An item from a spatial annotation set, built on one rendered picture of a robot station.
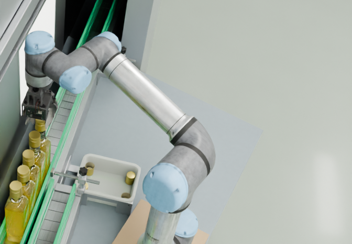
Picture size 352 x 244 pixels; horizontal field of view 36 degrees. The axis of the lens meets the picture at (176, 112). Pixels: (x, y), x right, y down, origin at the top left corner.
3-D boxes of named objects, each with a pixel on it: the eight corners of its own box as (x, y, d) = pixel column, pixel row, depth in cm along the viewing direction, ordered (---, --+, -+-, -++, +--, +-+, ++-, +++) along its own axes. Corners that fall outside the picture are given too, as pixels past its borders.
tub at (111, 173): (83, 165, 210) (84, 151, 204) (139, 178, 211) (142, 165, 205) (70, 201, 198) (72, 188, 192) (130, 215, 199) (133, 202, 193)
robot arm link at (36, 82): (29, 56, 149) (58, 62, 150) (29, 68, 153) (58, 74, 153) (21, 74, 144) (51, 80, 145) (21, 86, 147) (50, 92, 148)
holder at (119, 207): (69, 163, 210) (70, 151, 205) (138, 179, 211) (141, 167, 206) (57, 199, 198) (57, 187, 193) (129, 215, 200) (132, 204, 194)
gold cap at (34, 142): (30, 137, 166) (30, 129, 163) (42, 140, 167) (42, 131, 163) (26, 146, 164) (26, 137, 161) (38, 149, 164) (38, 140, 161)
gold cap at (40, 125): (36, 122, 170) (36, 113, 167) (47, 124, 170) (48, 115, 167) (33, 130, 167) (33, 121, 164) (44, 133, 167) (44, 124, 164)
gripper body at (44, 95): (20, 117, 155) (19, 88, 146) (30, 97, 161) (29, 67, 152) (46, 123, 156) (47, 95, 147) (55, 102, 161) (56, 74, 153)
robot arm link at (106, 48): (239, 142, 143) (108, 19, 147) (217, 166, 136) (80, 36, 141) (219, 161, 152) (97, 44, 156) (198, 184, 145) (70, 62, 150)
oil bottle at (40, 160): (29, 182, 186) (29, 144, 170) (45, 186, 186) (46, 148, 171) (24, 195, 182) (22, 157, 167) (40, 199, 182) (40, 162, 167)
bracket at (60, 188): (56, 192, 193) (57, 181, 188) (82, 198, 193) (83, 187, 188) (53, 200, 190) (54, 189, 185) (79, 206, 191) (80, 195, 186)
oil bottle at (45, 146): (34, 169, 190) (34, 130, 174) (50, 173, 190) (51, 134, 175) (30, 182, 186) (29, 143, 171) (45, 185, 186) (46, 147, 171)
